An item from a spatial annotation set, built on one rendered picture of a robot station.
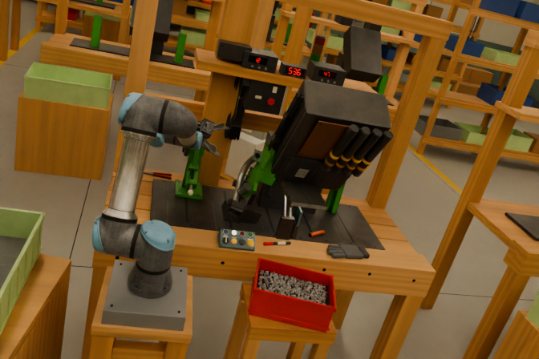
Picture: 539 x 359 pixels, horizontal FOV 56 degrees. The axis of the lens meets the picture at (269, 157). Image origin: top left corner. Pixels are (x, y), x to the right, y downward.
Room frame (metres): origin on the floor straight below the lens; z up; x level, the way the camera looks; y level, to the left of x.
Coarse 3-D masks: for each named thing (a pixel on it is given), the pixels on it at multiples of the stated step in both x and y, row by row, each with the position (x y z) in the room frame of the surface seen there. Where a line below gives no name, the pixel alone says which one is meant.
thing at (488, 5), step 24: (456, 0) 7.15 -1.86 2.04; (480, 0) 6.75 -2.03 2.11; (504, 0) 6.90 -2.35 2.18; (528, 24) 6.94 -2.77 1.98; (456, 48) 6.76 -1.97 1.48; (480, 48) 6.90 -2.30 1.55; (504, 72) 7.53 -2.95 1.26; (456, 96) 7.02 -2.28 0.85; (480, 96) 7.34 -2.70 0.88; (528, 96) 7.33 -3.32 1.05; (432, 120) 6.74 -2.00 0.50; (432, 144) 6.74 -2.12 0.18; (456, 144) 6.84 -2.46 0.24; (480, 144) 7.03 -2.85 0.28; (528, 144) 7.30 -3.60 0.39
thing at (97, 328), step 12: (108, 276) 1.50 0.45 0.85; (96, 312) 1.31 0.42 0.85; (96, 324) 1.26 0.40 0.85; (108, 336) 1.26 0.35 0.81; (120, 336) 1.27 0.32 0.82; (132, 336) 1.28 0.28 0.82; (144, 336) 1.29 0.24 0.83; (156, 336) 1.30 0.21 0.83; (168, 336) 1.31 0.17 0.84; (180, 336) 1.31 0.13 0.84
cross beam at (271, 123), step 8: (160, 96) 2.38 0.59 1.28; (168, 96) 2.41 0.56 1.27; (184, 104) 2.40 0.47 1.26; (192, 104) 2.41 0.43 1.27; (200, 104) 2.42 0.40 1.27; (192, 112) 2.41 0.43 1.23; (200, 112) 2.42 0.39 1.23; (240, 112) 2.47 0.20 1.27; (248, 112) 2.49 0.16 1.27; (256, 112) 2.52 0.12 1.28; (200, 120) 2.42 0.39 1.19; (248, 120) 2.49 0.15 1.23; (256, 120) 2.50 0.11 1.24; (264, 120) 2.51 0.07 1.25; (272, 120) 2.52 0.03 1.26; (280, 120) 2.53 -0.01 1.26; (248, 128) 2.49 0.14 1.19; (256, 128) 2.50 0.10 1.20; (264, 128) 2.51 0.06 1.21; (272, 128) 2.52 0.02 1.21
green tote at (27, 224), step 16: (0, 208) 1.58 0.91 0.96; (0, 224) 1.58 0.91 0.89; (16, 224) 1.59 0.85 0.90; (32, 224) 1.61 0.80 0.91; (32, 240) 1.48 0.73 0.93; (32, 256) 1.49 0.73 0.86; (16, 272) 1.31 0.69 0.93; (16, 288) 1.32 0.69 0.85; (0, 304) 1.16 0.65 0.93; (0, 320) 1.16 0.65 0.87
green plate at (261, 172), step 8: (264, 152) 2.13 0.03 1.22; (272, 152) 2.05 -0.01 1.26; (264, 160) 2.08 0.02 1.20; (272, 160) 2.06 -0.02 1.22; (256, 168) 2.12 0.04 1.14; (264, 168) 2.05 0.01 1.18; (256, 176) 2.06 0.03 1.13; (264, 176) 2.06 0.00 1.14; (272, 176) 2.07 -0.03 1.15; (272, 184) 2.07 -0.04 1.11
